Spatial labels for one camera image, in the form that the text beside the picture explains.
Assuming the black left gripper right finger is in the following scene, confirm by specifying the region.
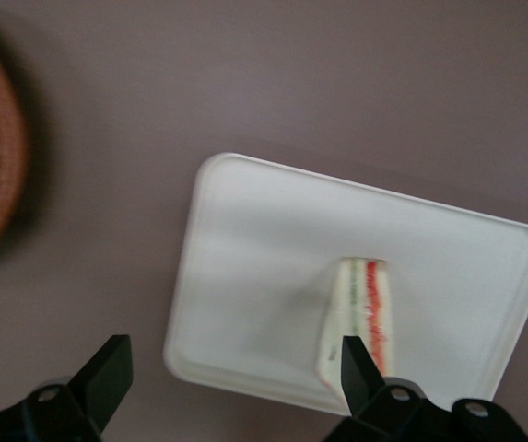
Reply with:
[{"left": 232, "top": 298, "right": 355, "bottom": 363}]
[{"left": 323, "top": 335, "right": 528, "bottom": 442}]

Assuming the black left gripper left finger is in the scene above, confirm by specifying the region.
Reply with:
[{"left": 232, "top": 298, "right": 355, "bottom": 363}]
[{"left": 0, "top": 333, "right": 135, "bottom": 442}]

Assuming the triangular sandwich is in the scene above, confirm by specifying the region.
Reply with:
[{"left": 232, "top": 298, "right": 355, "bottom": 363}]
[{"left": 315, "top": 257, "right": 402, "bottom": 398}]

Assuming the beige rectangular serving tray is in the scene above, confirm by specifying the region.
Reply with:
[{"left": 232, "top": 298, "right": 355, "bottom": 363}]
[{"left": 161, "top": 151, "right": 528, "bottom": 413}]

